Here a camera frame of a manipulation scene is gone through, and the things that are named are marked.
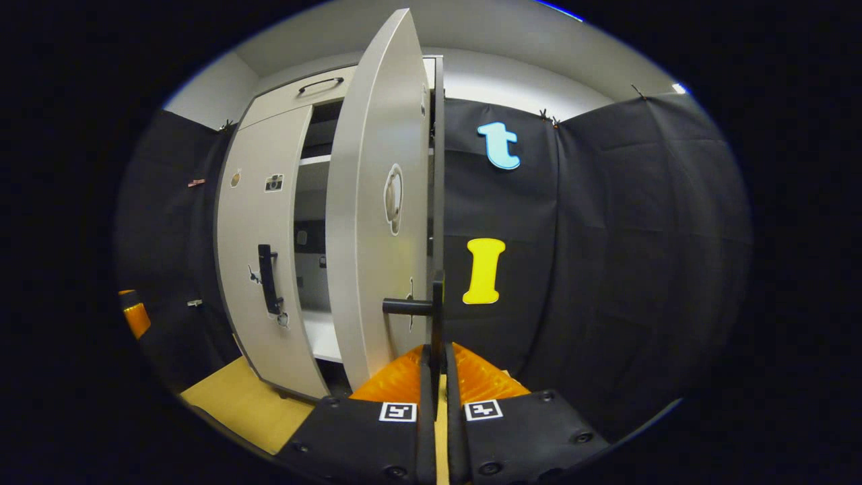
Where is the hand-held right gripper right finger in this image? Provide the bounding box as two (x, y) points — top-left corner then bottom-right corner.
(443, 342), (610, 485)

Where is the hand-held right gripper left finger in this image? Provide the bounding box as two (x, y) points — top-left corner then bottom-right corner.
(276, 344), (438, 485)

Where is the black handle of headphones-sticker door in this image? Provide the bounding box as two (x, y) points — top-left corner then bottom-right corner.
(383, 269), (446, 381)

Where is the grey cabinet door camera sticker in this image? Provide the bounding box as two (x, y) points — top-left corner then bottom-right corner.
(214, 104), (331, 401)

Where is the grey cabinet door headphones sticker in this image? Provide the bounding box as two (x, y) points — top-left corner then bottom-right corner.
(325, 8), (435, 391)

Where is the grey double-door shoe cabinet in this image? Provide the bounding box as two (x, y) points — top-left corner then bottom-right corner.
(214, 55), (446, 403)

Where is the grey cabinet drawer front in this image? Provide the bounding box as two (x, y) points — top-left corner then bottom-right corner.
(239, 57), (443, 130)

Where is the black backdrop cloth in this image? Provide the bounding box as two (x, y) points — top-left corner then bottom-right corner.
(114, 91), (754, 445)

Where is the black handle of camera-sticker door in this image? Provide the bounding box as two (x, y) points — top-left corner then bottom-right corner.
(257, 244), (285, 316)

